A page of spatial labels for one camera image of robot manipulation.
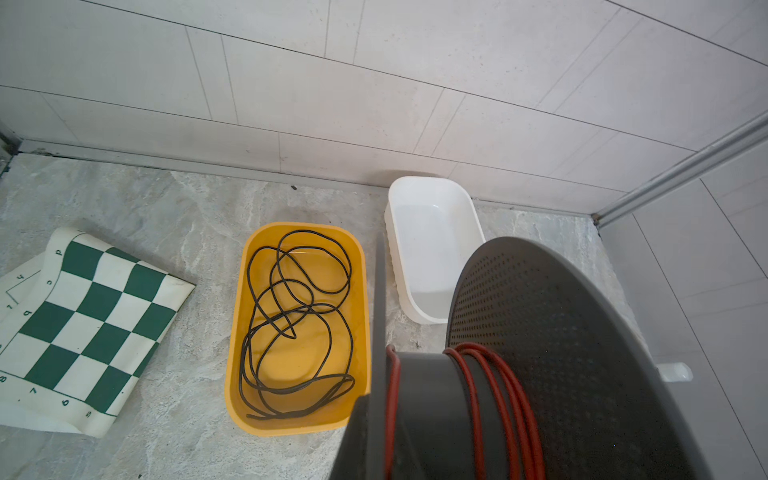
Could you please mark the small white bottle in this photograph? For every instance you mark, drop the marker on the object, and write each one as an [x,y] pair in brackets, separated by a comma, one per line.
[674,372]

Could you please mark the green white checkerboard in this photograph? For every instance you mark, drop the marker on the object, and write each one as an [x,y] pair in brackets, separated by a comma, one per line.
[79,325]

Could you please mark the white plastic tray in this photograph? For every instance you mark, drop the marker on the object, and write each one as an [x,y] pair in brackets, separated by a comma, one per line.
[432,229]

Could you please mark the grey cable spool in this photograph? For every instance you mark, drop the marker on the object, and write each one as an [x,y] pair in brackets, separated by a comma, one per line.
[540,378]

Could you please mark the yellow plastic tray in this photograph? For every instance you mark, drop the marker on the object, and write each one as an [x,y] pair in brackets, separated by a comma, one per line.
[300,349]

